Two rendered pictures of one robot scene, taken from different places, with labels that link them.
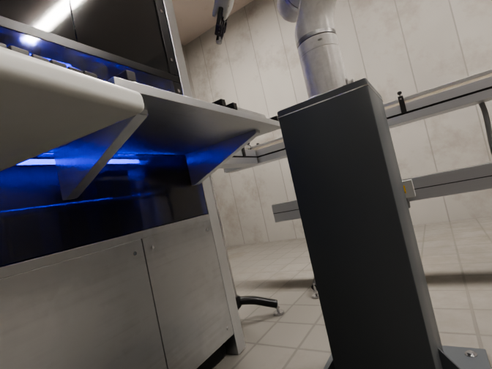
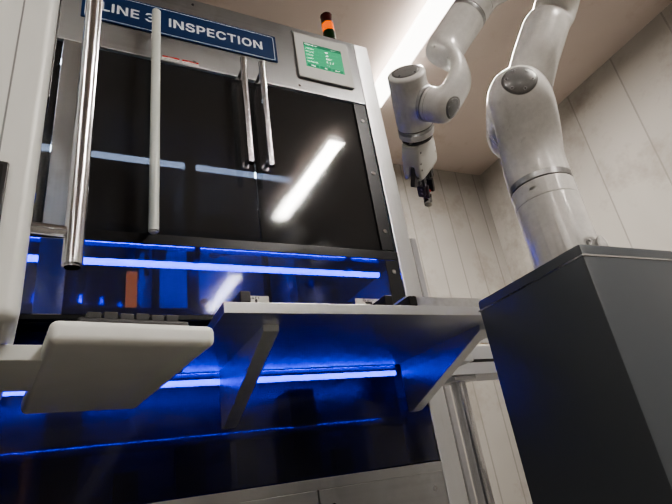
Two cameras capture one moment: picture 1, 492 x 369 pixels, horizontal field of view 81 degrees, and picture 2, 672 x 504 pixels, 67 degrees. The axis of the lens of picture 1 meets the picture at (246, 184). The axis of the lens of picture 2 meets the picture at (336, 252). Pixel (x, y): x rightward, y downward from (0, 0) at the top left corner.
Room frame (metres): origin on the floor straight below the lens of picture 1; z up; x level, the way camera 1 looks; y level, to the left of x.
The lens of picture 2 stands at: (-0.10, -0.38, 0.58)
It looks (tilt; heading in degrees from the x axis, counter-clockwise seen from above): 25 degrees up; 30
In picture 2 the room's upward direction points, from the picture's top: 9 degrees counter-clockwise
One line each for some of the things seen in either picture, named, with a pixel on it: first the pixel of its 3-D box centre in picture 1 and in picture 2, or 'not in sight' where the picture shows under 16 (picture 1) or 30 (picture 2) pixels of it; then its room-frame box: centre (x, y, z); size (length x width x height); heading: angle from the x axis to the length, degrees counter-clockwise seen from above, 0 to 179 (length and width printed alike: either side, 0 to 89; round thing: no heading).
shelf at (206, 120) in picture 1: (169, 137); (349, 345); (0.90, 0.20, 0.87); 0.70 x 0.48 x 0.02; 149
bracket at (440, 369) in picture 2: (223, 159); (445, 371); (1.11, 0.06, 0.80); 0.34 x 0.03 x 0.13; 59
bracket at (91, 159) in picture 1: (100, 159); (247, 382); (0.68, 0.32, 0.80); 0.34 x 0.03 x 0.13; 59
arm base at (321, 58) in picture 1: (323, 73); (557, 232); (0.87, -0.30, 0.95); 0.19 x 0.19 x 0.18
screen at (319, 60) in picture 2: not in sight; (323, 60); (1.11, 0.25, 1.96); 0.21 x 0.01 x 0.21; 149
